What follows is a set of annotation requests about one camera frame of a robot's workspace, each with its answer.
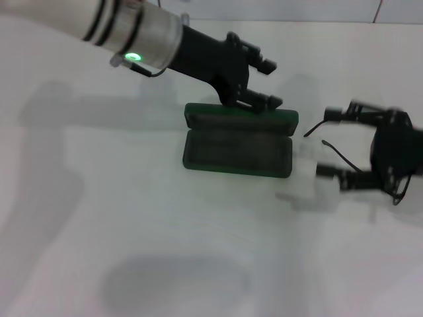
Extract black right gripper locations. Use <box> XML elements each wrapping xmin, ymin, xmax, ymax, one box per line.
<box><xmin>315</xmin><ymin>100</ymin><xmax>423</xmax><ymax>193</ymax></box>

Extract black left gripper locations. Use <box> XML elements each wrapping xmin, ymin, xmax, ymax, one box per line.
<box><xmin>170</xmin><ymin>24</ymin><xmax>284</xmax><ymax>115</ymax></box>

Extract green glasses case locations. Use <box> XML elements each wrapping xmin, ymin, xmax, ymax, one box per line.
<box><xmin>182</xmin><ymin>102</ymin><xmax>299</xmax><ymax>179</ymax></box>

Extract black left arm plug cable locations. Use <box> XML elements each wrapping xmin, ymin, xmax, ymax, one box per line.
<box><xmin>110</xmin><ymin>54</ymin><xmax>173</xmax><ymax>79</ymax></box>

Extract black glasses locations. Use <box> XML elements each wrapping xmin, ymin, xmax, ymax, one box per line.
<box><xmin>303</xmin><ymin>118</ymin><xmax>414</xmax><ymax>206</ymax></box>

